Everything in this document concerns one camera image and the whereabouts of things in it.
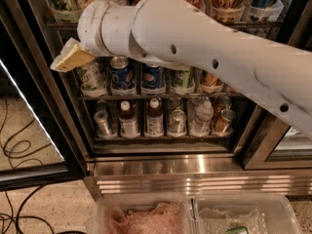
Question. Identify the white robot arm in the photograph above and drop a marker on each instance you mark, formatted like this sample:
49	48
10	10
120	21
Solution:
175	34

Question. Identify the gold soda can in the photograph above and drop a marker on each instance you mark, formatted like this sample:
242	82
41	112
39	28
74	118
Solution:
209	80

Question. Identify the silver can bottom shelf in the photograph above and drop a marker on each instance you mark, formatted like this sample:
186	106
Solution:
103	123

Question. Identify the clear plastic bin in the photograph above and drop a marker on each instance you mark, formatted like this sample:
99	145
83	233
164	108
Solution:
261	213
153	213

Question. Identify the green white can bottom shelf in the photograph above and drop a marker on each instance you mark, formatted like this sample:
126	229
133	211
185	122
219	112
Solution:
177	123

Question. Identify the bronze can bottom shelf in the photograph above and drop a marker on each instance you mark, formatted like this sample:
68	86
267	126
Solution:
223	122

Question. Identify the front left pepsi can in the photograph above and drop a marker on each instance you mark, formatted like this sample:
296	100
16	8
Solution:
122	76

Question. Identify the green can in bin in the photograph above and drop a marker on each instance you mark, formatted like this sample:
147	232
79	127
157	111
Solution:
238	230

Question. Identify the front white green soda can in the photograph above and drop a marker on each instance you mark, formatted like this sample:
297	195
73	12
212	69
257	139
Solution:
90	76

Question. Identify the right tea bottle white cap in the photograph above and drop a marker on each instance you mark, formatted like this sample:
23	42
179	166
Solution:
154	119

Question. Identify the left clear plastic bin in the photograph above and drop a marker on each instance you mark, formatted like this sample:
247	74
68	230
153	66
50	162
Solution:
153	213

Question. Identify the tea bottle white cap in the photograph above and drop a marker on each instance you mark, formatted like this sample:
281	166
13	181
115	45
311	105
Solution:
128	120
154	119

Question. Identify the left tea bottle white cap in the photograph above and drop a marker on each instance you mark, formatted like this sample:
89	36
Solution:
128	120

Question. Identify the pepsi can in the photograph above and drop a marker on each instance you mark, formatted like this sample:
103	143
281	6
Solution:
122	76
152	77

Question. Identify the right clear plastic bin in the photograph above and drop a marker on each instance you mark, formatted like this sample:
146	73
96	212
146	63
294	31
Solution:
261	213

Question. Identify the clear water bottle bottom shelf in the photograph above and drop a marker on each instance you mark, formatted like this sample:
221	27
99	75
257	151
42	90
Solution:
202	119

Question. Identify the stainless steel fridge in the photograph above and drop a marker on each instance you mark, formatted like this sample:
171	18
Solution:
254	158

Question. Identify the open glass fridge door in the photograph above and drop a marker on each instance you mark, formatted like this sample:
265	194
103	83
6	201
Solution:
36	145

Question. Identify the front right pepsi can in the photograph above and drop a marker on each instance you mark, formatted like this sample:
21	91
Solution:
152	77

